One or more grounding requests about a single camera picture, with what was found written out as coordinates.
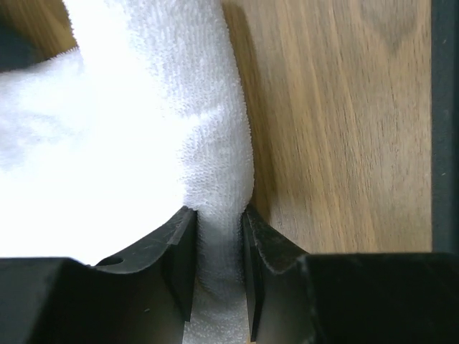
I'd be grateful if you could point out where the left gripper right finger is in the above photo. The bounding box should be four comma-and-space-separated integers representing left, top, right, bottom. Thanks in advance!
242, 206, 458, 343

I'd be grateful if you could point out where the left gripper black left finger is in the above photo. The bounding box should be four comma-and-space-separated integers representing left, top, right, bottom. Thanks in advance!
1, 208, 197, 343

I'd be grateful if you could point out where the white towel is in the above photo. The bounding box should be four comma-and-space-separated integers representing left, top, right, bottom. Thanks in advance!
1, 1, 254, 343

